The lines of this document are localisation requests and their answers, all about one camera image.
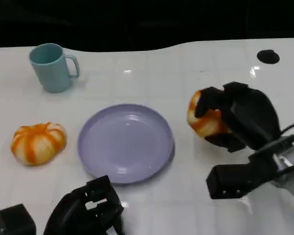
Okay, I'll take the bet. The pale green mug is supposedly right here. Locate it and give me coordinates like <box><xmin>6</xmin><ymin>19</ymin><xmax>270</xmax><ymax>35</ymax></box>
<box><xmin>28</xmin><ymin>43</ymin><xmax>80</xmax><ymax>94</ymax></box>

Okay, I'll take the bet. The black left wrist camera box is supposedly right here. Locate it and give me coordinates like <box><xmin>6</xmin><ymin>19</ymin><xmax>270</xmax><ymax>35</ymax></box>
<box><xmin>0</xmin><ymin>204</ymin><xmax>37</xmax><ymax>235</ymax></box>

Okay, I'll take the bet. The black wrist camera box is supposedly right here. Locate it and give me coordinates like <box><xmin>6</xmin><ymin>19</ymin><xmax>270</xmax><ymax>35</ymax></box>
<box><xmin>0</xmin><ymin>204</ymin><xmax>37</xmax><ymax>235</ymax></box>
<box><xmin>206</xmin><ymin>135</ymin><xmax>294</xmax><ymax>200</ymax></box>

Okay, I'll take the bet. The lilac plate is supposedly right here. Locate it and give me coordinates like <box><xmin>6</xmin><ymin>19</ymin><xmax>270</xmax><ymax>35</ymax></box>
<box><xmin>77</xmin><ymin>104</ymin><xmax>175</xmax><ymax>185</ymax></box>

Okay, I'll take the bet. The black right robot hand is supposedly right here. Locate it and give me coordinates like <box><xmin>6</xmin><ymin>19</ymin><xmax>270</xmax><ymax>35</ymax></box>
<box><xmin>195</xmin><ymin>82</ymin><xmax>281</xmax><ymax>153</ymax></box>

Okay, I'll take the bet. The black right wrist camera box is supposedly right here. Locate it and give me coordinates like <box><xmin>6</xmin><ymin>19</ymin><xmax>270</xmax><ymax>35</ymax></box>
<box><xmin>206</xmin><ymin>135</ymin><xmax>294</xmax><ymax>200</ymax></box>

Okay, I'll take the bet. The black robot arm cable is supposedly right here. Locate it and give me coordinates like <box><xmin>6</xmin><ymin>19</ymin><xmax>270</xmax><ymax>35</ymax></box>
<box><xmin>277</xmin><ymin>120</ymin><xmax>294</xmax><ymax>138</ymax></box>
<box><xmin>275</xmin><ymin>163</ymin><xmax>294</xmax><ymax>176</ymax></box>

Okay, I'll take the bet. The black round table grommet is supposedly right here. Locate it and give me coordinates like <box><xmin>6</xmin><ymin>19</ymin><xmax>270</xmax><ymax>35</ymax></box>
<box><xmin>256</xmin><ymin>49</ymin><xmax>280</xmax><ymax>65</ymax></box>

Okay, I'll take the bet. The orange and white bread roll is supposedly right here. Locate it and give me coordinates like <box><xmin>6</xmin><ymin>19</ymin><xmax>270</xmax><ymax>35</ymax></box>
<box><xmin>10</xmin><ymin>122</ymin><xmax>67</xmax><ymax>165</ymax></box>
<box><xmin>187</xmin><ymin>89</ymin><xmax>232</xmax><ymax>138</ymax></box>

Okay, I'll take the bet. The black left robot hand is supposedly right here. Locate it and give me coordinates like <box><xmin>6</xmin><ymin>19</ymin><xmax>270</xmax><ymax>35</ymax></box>
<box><xmin>43</xmin><ymin>175</ymin><xmax>124</xmax><ymax>235</ymax></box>

